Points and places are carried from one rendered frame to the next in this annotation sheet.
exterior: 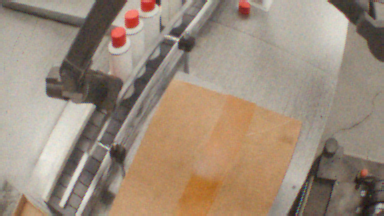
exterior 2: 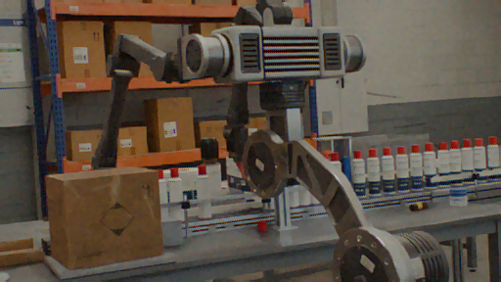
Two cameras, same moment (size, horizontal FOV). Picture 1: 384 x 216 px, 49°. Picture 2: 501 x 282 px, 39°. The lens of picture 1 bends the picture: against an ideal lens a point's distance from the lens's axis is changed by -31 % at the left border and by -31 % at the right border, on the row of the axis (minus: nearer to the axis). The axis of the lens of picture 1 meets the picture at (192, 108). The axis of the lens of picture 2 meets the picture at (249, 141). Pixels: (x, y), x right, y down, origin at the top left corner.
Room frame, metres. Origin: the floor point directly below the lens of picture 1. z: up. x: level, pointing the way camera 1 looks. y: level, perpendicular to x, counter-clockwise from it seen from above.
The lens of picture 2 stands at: (-1.02, -1.87, 1.31)
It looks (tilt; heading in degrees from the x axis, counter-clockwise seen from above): 3 degrees down; 40
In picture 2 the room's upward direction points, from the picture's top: 4 degrees counter-clockwise
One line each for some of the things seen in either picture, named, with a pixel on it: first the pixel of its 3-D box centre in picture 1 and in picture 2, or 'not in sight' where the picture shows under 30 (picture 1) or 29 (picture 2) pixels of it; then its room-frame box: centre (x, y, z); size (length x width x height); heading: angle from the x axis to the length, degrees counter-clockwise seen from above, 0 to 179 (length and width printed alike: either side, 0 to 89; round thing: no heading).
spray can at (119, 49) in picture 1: (120, 62); not in sight; (0.74, 0.15, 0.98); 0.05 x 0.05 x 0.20
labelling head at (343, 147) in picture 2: not in sight; (334, 167); (1.56, -0.15, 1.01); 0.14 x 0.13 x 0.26; 154
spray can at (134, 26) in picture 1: (132, 42); (160, 197); (0.79, 0.13, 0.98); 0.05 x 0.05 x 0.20
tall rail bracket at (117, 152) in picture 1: (111, 159); not in sight; (0.55, 0.16, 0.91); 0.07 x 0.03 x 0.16; 64
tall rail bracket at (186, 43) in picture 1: (177, 52); (183, 215); (0.82, 0.03, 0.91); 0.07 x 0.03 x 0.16; 64
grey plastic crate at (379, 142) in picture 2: not in sight; (380, 153); (3.36, 0.66, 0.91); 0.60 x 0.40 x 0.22; 166
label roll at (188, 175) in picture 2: not in sight; (183, 185); (1.27, 0.49, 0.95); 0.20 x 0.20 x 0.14
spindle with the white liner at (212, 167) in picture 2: not in sight; (210, 171); (1.20, 0.24, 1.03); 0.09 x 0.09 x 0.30
